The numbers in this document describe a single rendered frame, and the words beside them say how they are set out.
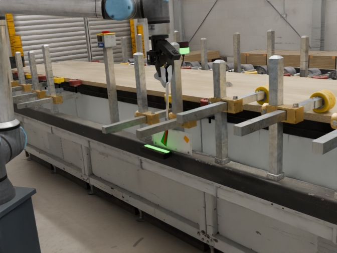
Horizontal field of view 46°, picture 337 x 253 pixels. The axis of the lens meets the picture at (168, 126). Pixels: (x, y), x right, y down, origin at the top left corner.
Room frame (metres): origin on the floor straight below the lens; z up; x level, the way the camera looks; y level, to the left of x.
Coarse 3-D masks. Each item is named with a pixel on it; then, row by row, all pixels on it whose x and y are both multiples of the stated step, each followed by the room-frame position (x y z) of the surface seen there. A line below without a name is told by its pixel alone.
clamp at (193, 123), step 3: (171, 114) 1.68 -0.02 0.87; (174, 114) 1.67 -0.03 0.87; (171, 117) 1.68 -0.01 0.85; (174, 117) 1.67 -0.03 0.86; (192, 120) 1.62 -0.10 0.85; (195, 120) 1.63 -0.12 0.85; (183, 123) 1.62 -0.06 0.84; (186, 123) 1.61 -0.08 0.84; (189, 123) 1.60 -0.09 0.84; (192, 123) 1.62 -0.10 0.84; (195, 123) 1.63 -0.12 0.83; (180, 126) 1.64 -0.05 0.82; (183, 126) 1.62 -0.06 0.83; (186, 126) 1.61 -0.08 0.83; (189, 126) 1.60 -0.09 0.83; (192, 126) 1.61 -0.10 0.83
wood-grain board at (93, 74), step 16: (64, 64) 3.89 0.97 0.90; (80, 64) 3.78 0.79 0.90; (96, 64) 3.68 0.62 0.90; (64, 80) 2.92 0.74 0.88; (96, 80) 2.65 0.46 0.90; (128, 80) 2.55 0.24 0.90; (192, 80) 2.37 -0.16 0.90; (208, 80) 2.33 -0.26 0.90; (240, 80) 2.25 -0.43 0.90; (256, 80) 2.21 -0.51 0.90; (288, 80) 2.14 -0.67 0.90; (304, 80) 2.10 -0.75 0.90; (320, 80) 2.07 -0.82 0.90; (336, 80) 2.04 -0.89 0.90; (192, 96) 1.90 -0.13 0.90; (208, 96) 1.85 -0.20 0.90; (288, 96) 1.73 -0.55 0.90; (304, 96) 1.71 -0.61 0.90; (336, 96) 1.66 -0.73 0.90; (304, 112) 1.44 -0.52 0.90
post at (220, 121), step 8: (216, 64) 1.48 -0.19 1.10; (224, 64) 1.49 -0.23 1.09; (216, 72) 1.48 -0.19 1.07; (224, 72) 1.49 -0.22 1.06; (216, 80) 1.48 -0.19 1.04; (224, 80) 1.49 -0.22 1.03; (216, 88) 1.48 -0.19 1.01; (224, 88) 1.49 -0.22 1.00; (216, 96) 1.49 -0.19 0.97; (224, 96) 1.48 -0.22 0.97; (224, 112) 1.48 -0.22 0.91; (216, 120) 1.49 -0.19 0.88; (224, 120) 1.48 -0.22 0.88; (216, 128) 1.49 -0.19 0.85; (224, 128) 1.48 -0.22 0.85; (216, 136) 1.49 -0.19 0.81; (224, 136) 1.48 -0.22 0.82; (216, 144) 1.49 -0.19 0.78; (224, 144) 1.48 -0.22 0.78; (216, 152) 1.49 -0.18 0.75; (224, 152) 1.48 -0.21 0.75
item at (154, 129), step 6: (168, 120) 1.61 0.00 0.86; (174, 120) 1.60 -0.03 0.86; (150, 126) 1.53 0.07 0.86; (156, 126) 1.53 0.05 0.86; (162, 126) 1.55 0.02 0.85; (168, 126) 1.58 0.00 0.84; (174, 126) 1.60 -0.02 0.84; (138, 132) 1.49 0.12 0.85; (144, 132) 1.49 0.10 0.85; (150, 132) 1.51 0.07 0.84; (156, 132) 1.53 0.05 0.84
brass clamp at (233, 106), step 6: (210, 96) 1.52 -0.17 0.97; (228, 96) 1.49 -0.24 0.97; (210, 102) 1.49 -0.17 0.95; (216, 102) 1.48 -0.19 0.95; (228, 102) 1.43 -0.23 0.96; (234, 102) 1.41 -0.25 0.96; (240, 102) 1.43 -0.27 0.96; (228, 108) 1.43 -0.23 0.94; (234, 108) 1.41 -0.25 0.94; (240, 108) 1.43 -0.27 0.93
